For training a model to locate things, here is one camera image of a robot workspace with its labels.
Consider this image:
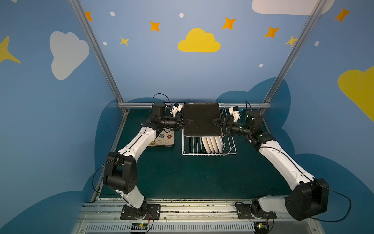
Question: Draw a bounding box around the black square floral plate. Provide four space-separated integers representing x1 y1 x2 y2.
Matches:
148 142 174 147
152 128 174 144

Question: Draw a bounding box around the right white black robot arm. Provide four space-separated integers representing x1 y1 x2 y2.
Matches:
213 106 332 221

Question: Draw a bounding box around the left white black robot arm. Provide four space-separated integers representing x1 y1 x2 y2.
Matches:
102 102 184 216

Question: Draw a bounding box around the right small circuit board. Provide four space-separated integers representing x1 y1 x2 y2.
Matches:
254 223 269 234

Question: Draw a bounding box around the small circuit board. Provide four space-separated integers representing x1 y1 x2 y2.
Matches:
254 223 269 234
130 222 148 234

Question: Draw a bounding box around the left small circuit board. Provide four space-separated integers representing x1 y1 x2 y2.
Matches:
130 222 148 234

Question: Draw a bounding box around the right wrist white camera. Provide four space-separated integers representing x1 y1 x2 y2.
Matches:
229 106 240 122

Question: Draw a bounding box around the white wire dish rack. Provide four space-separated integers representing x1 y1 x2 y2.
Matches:
182 108 237 156

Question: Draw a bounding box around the aluminium frame back bar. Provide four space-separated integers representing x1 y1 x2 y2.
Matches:
117 102 271 109

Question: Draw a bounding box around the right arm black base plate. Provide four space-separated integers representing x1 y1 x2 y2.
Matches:
234 201 277 220

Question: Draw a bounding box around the aluminium mounting rail base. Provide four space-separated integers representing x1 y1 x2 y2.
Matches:
72 199 324 234

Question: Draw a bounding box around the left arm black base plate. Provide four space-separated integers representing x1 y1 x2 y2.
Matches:
120 204 161 220

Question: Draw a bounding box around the aluminium frame right post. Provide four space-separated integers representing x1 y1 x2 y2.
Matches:
263 0 327 105

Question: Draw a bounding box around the aluminium frame post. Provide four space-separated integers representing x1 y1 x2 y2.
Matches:
69 0 123 102
263 0 327 105

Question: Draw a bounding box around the aluminium frame left post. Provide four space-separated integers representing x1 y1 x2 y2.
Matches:
69 0 123 102

